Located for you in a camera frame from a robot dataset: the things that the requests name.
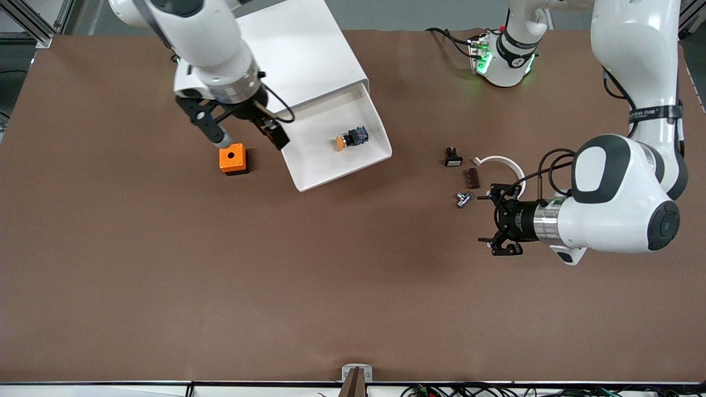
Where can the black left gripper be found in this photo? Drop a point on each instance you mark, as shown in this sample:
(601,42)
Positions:
(520,220)

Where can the aluminium frame profile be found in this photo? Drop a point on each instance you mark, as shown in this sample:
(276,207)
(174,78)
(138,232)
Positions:
(689,22)
(45,39)

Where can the white curved plastic clamp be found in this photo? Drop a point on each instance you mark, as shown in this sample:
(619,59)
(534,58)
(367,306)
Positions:
(496,159)

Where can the black rectangular white-faced push button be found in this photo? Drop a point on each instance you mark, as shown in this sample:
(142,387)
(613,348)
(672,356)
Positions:
(453,161)

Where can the orange button enclosure box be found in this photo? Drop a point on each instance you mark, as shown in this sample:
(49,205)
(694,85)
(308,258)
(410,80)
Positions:
(231,157)

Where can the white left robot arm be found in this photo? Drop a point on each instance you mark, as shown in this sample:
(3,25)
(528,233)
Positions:
(606,209)

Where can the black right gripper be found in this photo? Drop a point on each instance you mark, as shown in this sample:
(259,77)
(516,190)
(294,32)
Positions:
(255,107)

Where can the orange mushroom push button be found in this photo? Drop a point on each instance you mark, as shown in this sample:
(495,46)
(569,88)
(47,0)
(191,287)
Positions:
(353,138)

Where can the chrome metal valve fitting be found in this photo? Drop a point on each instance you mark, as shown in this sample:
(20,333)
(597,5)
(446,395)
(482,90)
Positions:
(463,199)

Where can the white drawer cabinet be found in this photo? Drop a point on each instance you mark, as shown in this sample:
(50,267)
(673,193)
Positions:
(298,49)

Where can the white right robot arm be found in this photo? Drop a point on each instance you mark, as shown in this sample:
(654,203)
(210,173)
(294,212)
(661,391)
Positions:
(204,38)

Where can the dark brown terminal block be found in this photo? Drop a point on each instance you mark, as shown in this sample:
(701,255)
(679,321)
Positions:
(473,178)

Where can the grey metal bracket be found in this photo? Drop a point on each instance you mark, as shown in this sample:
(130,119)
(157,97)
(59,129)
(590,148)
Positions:
(347,372)

